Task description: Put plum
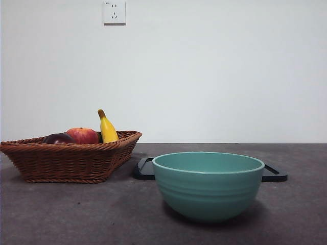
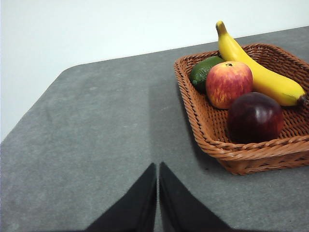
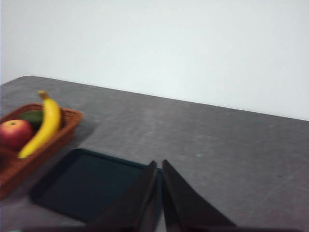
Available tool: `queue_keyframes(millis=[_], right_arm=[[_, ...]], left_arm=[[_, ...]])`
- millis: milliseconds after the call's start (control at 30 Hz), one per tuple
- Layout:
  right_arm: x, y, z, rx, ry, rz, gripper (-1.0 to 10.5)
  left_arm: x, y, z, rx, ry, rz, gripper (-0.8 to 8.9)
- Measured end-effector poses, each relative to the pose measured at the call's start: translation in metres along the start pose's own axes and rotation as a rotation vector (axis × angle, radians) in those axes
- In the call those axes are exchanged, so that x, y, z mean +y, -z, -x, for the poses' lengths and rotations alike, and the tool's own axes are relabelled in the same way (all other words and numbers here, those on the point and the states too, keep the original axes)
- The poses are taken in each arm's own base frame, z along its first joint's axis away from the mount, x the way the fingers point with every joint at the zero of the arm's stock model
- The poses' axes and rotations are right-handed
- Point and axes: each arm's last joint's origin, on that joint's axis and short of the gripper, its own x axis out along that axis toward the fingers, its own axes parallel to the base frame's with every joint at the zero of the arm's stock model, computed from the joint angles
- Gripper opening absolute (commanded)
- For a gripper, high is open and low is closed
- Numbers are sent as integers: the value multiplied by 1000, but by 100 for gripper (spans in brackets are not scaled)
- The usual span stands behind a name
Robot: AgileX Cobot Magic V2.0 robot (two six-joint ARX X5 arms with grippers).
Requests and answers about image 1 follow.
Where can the white wall socket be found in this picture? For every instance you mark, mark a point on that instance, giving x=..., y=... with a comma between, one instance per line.
x=115, y=12

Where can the teal ribbed bowl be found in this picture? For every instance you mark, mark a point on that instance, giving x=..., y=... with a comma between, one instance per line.
x=208, y=195

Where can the dark purple plum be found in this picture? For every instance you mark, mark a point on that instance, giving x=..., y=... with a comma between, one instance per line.
x=59, y=139

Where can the yellow banana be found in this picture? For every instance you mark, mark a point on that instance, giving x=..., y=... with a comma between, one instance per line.
x=108, y=131

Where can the red apple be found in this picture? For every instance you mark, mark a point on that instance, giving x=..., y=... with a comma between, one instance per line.
x=85, y=135

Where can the black rectangular tray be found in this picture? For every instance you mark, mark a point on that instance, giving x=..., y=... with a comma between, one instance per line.
x=144, y=171

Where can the brown wicker basket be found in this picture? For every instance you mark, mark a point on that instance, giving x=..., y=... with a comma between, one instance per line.
x=66, y=163

